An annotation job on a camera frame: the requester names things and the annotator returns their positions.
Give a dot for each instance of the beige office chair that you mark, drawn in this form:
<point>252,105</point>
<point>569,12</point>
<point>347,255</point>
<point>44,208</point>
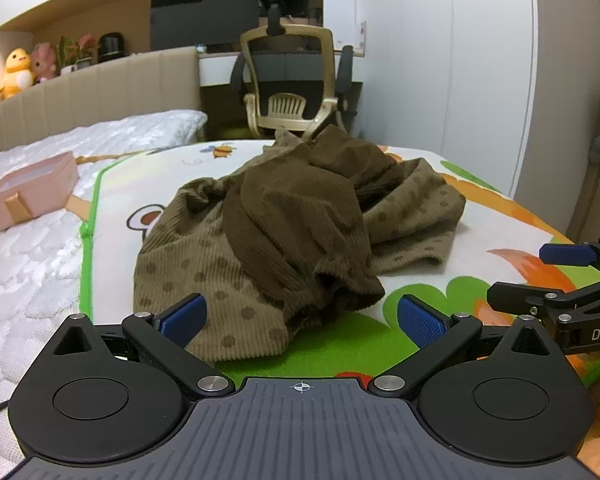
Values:
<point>292,80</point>

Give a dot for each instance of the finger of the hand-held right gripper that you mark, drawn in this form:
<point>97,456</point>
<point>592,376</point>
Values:
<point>565,254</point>
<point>520,296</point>

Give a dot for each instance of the pink plush toy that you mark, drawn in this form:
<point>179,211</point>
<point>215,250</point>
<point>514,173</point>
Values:
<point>44,62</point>

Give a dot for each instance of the cartoon animal printed mat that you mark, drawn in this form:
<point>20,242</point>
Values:
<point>480,220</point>

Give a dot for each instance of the large black monitor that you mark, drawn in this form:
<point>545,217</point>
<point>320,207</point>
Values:
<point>200,20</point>

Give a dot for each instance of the white cabinet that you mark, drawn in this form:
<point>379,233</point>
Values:
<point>342,20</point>

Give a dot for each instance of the black round appliance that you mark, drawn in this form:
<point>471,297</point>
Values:
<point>112,47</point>

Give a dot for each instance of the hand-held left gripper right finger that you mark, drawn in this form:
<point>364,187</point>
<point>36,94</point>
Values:
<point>420,320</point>

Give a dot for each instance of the brown polka dot garment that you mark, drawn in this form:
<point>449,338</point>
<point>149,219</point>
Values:
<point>280,240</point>

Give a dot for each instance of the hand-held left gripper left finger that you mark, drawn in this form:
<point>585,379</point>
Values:
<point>185,317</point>

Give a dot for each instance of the yellow plush toy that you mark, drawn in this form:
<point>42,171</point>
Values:
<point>16,72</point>

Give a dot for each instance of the beige upholstered headboard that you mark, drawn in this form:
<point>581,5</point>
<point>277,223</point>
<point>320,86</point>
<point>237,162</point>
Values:
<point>105,90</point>

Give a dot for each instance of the potted plant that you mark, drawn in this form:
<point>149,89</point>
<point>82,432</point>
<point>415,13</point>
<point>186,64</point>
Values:
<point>75,52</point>

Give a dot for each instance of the pink gift box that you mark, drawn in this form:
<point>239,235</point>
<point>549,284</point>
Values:
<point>25,195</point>

